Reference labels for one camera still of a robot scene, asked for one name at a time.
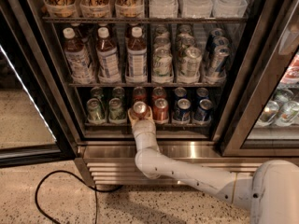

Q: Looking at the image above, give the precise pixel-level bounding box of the green soda can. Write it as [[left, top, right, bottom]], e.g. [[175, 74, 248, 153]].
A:
[[109, 98, 125, 122], [91, 87, 105, 102], [87, 98, 105, 124], [112, 87, 125, 101]]

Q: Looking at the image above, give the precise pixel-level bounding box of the white green can front left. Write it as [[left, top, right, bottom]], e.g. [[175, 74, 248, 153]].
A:
[[152, 47, 172, 83]]

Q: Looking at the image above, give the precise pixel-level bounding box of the blue pepsi can front left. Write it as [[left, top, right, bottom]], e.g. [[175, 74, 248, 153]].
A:
[[174, 98, 191, 122]]

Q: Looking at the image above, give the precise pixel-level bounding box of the brown tea bottle middle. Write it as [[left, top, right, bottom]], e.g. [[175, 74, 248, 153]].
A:
[[96, 27, 121, 82]]

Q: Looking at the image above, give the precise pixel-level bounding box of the red coke can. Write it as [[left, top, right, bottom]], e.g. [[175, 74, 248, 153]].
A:
[[151, 87, 166, 101], [153, 98, 168, 123], [133, 101, 148, 119], [133, 87, 147, 103]]

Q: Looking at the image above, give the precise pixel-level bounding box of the brown tea bottle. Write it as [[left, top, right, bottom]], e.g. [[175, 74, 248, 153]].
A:
[[96, 27, 121, 82], [63, 27, 95, 84], [127, 26, 148, 82]]

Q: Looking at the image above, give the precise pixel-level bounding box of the white green can front right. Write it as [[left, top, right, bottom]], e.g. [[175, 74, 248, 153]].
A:
[[178, 47, 202, 77]]

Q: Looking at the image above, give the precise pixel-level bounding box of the stainless steel fridge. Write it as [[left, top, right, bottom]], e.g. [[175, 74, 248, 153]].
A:
[[0, 0, 299, 187]]

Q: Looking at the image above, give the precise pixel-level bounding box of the brown tea bottle left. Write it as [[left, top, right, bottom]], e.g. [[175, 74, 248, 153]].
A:
[[63, 27, 95, 84]]

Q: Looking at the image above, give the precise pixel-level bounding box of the black power cable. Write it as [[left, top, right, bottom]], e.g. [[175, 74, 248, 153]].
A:
[[34, 170, 123, 224]]

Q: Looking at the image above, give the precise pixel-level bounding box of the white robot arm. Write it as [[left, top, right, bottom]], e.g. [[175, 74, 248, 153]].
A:
[[128, 110, 299, 224]]

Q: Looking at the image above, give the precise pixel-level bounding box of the blue silver tall can front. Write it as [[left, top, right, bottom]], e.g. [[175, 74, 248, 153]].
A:
[[206, 45, 230, 78]]

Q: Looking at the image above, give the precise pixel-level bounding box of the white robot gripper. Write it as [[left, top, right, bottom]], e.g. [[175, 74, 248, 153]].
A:
[[127, 106, 160, 152]]

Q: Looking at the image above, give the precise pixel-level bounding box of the green soda can front left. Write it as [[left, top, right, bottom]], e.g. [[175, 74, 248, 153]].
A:
[[87, 98, 105, 124]]

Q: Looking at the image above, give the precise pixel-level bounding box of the green soda can back right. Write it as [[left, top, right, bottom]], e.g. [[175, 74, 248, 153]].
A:
[[112, 87, 125, 101]]

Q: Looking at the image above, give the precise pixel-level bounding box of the blue pepsi can back left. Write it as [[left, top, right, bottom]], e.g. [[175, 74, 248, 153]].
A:
[[174, 87, 187, 101]]

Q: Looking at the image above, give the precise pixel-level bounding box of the blue pepsi can back right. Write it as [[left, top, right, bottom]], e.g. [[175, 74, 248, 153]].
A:
[[196, 87, 209, 102]]

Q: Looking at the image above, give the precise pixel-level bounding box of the white green can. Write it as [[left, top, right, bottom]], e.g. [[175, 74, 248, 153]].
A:
[[152, 47, 172, 83], [178, 47, 202, 77]]

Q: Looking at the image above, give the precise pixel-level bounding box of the open glass fridge door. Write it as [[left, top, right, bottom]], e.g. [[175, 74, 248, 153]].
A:
[[0, 11, 75, 168]]

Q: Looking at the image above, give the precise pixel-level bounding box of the brown tea bottle right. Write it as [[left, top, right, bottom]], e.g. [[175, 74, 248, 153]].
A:
[[127, 26, 148, 82]]

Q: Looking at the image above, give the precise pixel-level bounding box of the blue pepsi can front right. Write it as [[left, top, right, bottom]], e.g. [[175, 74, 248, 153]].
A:
[[194, 99, 213, 121]]

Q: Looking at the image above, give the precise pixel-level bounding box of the green soda can front right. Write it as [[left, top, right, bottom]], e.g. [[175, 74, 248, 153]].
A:
[[109, 98, 125, 122]]

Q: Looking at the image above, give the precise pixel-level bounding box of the blue pepsi can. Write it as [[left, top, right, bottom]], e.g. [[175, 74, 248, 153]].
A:
[[174, 87, 187, 101], [196, 87, 209, 102], [194, 99, 213, 121], [174, 98, 191, 122]]

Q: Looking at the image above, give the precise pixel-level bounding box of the green soda can back left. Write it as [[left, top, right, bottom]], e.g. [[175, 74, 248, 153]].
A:
[[91, 87, 105, 102]]

